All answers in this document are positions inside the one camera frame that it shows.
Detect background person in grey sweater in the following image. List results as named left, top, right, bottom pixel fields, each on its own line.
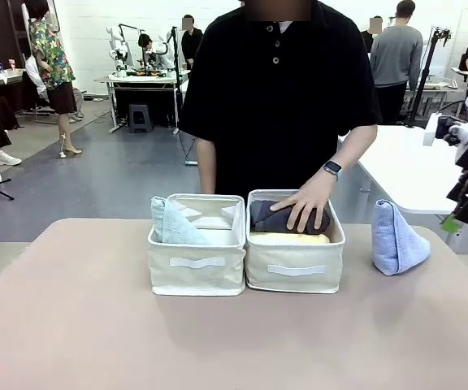
left=369, top=0, right=425, bottom=126

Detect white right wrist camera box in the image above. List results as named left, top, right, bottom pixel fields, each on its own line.
left=422, top=112, right=443, bottom=148

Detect silver smartwatch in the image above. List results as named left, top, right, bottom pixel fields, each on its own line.
left=323, top=160, right=344, bottom=183

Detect dark grey towel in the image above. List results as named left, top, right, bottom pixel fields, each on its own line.
left=249, top=198, right=332, bottom=236

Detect grey plastic stool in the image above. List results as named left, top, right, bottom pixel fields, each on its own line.
left=128, top=104, right=153, bottom=134

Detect person's left hand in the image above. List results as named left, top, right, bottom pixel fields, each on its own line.
left=269, top=173, right=333, bottom=235

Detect black camera tripod stand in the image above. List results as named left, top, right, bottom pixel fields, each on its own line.
left=404, top=26, right=453, bottom=129

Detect seated black-haired background person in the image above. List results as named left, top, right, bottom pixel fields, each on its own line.
left=136, top=32, right=165, bottom=69

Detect person's left forearm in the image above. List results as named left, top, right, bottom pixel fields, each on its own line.
left=326, top=123, right=380, bottom=184

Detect person's right forearm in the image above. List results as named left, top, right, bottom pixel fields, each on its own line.
left=196, top=136, right=219, bottom=196

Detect standing background person in black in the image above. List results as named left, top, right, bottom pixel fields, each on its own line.
left=180, top=14, right=205, bottom=70

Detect white background robot table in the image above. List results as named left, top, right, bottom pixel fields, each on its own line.
left=104, top=68, right=192, bottom=135

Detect person in black polo shirt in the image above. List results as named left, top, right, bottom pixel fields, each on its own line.
left=178, top=0, right=384, bottom=201

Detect mint cone-folded towel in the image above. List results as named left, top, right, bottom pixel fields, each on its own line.
left=149, top=196, right=211, bottom=245

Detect large white side table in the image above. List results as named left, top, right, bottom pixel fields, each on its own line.
left=337, top=124, right=468, bottom=216

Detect woman in floral shirt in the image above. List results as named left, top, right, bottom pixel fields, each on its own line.
left=20, top=0, right=84, bottom=156

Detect lavender cone-folded towel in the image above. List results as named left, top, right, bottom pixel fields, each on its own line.
left=371, top=198, right=431, bottom=278

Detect yellow towel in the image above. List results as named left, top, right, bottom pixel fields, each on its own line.
left=249, top=230, right=332, bottom=246

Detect cream fabric storage bin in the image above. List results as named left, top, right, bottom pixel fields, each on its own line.
left=245, top=188, right=346, bottom=295
left=147, top=193, right=247, bottom=297

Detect background person with blurred face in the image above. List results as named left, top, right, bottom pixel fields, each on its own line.
left=359, top=15, right=386, bottom=54

